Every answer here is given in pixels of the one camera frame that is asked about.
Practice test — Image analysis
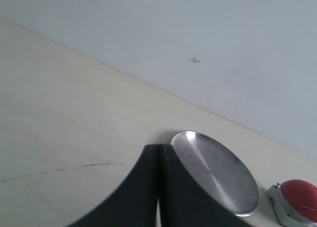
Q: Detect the red dome push button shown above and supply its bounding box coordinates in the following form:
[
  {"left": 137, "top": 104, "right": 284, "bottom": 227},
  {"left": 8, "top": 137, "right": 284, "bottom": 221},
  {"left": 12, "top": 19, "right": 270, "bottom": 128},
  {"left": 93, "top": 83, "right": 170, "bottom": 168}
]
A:
[{"left": 262, "top": 179, "right": 317, "bottom": 227}]

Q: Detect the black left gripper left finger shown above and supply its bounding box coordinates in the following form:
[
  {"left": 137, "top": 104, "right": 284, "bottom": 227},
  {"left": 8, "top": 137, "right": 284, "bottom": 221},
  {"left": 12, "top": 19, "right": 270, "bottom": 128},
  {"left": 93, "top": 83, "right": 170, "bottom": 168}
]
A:
[{"left": 70, "top": 144, "right": 160, "bottom": 227}]

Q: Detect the small white wall hook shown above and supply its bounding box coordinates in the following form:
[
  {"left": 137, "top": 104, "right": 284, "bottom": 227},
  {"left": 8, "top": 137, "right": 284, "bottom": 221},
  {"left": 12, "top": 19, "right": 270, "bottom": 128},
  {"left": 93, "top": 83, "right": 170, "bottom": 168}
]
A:
[{"left": 192, "top": 57, "right": 201, "bottom": 63}]

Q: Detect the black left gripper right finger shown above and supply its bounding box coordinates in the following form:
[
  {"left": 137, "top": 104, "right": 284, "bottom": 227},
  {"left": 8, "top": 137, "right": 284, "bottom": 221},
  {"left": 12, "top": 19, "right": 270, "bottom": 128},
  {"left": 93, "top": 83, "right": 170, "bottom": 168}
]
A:
[{"left": 158, "top": 144, "right": 251, "bottom": 227}]

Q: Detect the round stainless steel plate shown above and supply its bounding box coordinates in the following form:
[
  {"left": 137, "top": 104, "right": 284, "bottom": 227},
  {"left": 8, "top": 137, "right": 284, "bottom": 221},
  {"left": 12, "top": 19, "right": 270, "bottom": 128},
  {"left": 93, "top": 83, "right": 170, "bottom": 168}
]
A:
[{"left": 170, "top": 130, "right": 261, "bottom": 217}]

